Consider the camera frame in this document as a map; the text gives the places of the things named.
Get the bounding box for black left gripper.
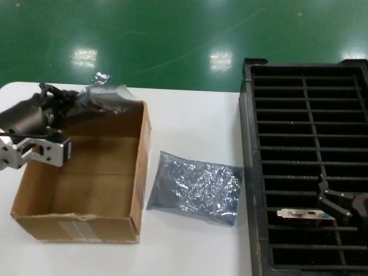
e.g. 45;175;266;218
0;82;80;136

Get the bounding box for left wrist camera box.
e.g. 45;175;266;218
59;137;72;168

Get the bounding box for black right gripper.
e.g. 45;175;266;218
316;173;368;227

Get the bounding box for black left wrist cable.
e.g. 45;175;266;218
0;129;63;139

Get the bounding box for grey translucent antistatic bag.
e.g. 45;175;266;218
62;83;139;127
146;150;244;228

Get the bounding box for silver foil scrap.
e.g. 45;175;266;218
92;71;112;86

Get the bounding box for black slotted plastic container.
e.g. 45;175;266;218
238;58;368;273

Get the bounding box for open brown cardboard box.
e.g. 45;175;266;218
10;99;152;244

